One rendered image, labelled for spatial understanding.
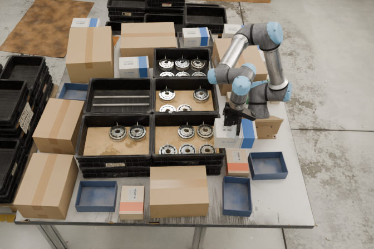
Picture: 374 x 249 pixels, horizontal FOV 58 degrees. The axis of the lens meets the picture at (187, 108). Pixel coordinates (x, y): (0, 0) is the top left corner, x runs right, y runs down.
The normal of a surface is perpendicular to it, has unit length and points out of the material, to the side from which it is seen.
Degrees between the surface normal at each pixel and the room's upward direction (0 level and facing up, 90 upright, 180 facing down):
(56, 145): 90
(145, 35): 0
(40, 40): 0
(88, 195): 0
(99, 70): 90
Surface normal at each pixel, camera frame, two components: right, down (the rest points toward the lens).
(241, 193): 0.04, -0.65
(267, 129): 0.07, 0.76
